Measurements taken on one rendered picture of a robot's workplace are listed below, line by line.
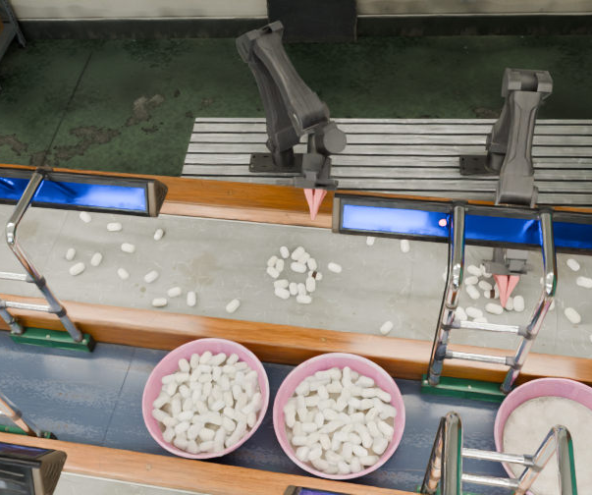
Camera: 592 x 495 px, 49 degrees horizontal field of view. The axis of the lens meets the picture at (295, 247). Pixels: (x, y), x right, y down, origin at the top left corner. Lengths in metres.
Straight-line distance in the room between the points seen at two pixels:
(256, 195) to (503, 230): 0.71
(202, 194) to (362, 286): 0.50
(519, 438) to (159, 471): 0.72
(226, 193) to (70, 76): 2.01
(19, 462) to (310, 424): 0.58
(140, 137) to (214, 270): 1.59
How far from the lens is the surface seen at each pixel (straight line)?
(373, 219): 1.22
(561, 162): 1.97
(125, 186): 1.32
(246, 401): 1.42
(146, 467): 1.37
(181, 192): 1.74
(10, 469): 1.08
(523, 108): 1.50
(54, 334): 1.65
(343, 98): 3.14
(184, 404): 1.45
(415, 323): 1.49
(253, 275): 1.57
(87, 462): 1.42
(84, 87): 3.49
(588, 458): 1.44
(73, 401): 1.59
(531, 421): 1.43
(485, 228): 1.23
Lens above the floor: 2.02
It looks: 53 degrees down
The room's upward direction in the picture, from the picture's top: 7 degrees counter-clockwise
